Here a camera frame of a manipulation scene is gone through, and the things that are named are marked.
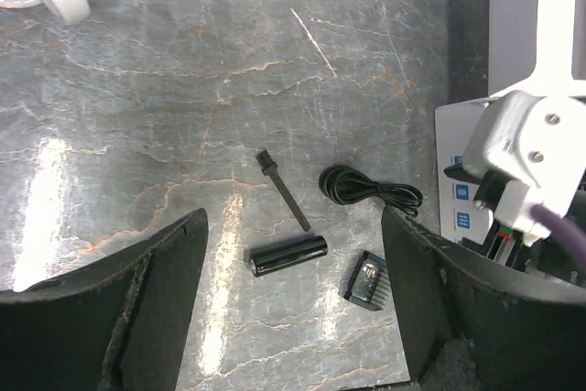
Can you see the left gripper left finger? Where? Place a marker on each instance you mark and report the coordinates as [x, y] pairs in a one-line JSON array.
[[119, 323]]

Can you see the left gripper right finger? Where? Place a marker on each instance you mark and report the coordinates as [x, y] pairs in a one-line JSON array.
[[524, 332]]

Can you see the white cardboard box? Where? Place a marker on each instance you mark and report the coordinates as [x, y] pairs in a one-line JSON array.
[[459, 217]]

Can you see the black comb guard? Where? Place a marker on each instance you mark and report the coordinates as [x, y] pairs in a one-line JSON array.
[[368, 285]]

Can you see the black cleaning brush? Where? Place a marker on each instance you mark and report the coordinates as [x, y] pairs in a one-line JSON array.
[[269, 169]]

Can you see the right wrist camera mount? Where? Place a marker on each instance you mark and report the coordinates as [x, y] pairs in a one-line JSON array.
[[537, 143]]

